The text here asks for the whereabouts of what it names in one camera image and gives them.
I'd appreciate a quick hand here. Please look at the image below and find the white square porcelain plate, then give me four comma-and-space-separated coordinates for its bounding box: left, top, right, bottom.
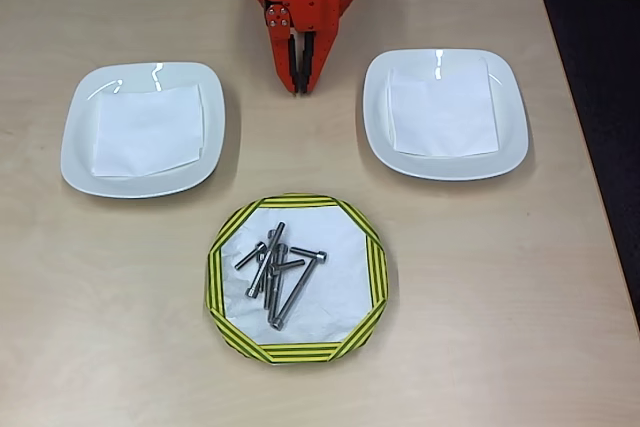
362, 48, 530, 182
59, 61, 226, 200

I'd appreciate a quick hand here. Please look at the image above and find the white paper napkin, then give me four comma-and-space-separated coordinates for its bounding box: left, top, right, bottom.
387, 56, 501, 158
91, 82, 206, 181

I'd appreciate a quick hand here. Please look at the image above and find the yellow striped octagonal paper tray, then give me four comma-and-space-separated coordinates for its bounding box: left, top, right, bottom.
203, 191, 390, 364

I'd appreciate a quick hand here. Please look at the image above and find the white crumpled paper sheet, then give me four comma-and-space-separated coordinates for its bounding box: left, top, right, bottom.
219, 205, 371, 347

